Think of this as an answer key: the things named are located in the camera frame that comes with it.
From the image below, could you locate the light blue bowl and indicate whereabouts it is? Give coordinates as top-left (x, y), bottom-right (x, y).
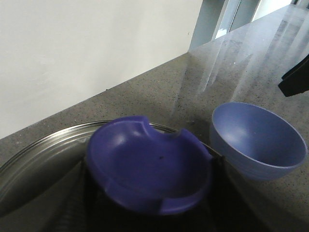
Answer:
top-left (210, 102), bottom-right (308, 181)

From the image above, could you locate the dark blue pot lid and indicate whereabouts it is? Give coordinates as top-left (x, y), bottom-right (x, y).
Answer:
top-left (86, 116), bottom-right (212, 215)

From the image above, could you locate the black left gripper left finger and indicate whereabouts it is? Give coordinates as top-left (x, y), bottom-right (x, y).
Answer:
top-left (42, 160), bottom-right (112, 232)

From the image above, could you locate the stainless steel round tray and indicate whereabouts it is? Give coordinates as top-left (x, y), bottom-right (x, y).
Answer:
top-left (0, 119), bottom-right (179, 218)

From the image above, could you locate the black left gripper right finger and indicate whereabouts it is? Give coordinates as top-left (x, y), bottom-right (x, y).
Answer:
top-left (196, 144), bottom-right (267, 232)

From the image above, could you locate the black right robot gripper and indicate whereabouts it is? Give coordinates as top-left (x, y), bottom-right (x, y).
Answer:
top-left (278, 55), bottom-right (309, 97)

